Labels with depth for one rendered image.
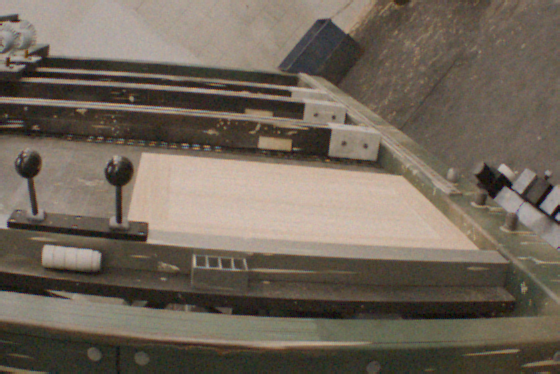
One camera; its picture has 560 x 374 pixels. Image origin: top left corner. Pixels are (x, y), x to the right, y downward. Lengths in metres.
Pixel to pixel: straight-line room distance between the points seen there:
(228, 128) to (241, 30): 4.86
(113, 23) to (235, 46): 1.80
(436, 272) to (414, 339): 0.27
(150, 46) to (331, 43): 1.56
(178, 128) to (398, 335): 0.96
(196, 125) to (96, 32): 3.51
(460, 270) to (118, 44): 4.24
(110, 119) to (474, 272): 0.93
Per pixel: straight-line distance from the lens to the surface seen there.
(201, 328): 0.61
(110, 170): 0.75
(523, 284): 0.93
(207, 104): 1.84
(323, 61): 5.42
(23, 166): 0.76
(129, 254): 0.83
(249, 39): 6.35
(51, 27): 6.45
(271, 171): 1.28
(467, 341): 0.68
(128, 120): 1.50
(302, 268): 0.85
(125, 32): 4.93
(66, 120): 1.52
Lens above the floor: 1.51
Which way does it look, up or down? 18 degrees down
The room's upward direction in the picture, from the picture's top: 52 degrees counter-clockwise
